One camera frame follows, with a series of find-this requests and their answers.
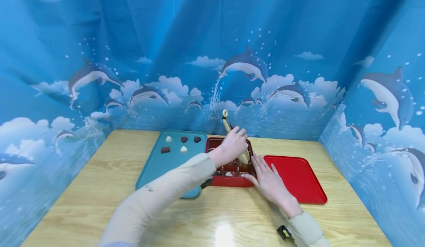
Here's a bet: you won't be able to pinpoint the person's right hand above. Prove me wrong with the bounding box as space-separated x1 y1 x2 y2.
244 153 303 219

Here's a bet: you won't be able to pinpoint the person's left hand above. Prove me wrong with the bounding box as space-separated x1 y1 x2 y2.
208 126 249 168

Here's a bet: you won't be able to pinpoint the cream plastic tongs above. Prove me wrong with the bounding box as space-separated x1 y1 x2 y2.
222 109 250 165

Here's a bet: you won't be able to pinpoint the red chocolate box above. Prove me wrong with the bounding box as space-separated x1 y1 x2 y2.
205 137 258 188

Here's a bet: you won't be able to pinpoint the person's right forearm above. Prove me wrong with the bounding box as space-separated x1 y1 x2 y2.
286 211 332 247

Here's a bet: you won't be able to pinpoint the person's left forearm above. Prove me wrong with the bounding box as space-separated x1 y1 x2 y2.
97 153 217 247

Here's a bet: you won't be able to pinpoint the red plastic tray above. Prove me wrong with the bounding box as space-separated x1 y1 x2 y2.
263 155 328 205

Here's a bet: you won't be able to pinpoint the teal plastic tray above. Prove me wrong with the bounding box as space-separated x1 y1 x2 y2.
135 130 208 199

